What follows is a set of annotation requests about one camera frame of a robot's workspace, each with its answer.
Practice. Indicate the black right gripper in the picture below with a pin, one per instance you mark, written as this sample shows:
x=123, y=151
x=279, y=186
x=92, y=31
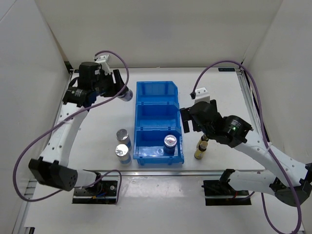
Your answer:
x=186, y=116

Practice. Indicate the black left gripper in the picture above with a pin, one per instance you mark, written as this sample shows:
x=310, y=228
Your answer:
x=113, y=89

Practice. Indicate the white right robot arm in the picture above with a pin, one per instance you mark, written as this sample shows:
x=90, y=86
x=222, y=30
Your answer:
x=288, y=180

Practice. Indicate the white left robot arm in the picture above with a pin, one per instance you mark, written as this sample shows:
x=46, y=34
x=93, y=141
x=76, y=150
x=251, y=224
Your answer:
x=57, y=151

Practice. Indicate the blue plastic divided bin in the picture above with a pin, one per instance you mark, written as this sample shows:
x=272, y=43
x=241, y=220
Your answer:
x=157, y=115

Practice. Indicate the yellow label sauce bottle front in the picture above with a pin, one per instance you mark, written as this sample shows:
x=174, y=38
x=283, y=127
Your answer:
x=201, y=149

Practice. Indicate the silver lid jar rear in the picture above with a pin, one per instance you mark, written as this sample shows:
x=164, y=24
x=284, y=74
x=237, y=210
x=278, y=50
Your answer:
x=124, y=138

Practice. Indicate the silver lid jar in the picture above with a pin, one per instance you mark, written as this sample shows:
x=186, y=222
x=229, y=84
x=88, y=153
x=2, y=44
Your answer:
x=124, y=138
x=123, y=154

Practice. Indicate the silver lid jar front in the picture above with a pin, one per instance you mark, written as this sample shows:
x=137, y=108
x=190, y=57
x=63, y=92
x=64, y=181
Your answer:
x=123, y=154

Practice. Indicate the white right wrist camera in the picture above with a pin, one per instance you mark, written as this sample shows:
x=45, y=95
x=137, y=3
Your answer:
x=202, y=94

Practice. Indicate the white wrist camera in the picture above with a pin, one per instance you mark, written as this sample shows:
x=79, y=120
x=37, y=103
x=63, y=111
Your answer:
x=202, y=94
x=103, y=61

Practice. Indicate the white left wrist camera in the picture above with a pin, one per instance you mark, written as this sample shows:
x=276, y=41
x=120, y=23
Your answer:
x=103, y=61

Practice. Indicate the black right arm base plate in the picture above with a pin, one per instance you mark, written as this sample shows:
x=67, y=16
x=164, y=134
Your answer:
x=215, y=195

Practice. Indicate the aluminium table edge rail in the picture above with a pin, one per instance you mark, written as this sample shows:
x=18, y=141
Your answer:
x=151, y=172

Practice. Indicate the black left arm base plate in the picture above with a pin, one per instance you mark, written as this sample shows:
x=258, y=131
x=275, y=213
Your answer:
x=106, y=194

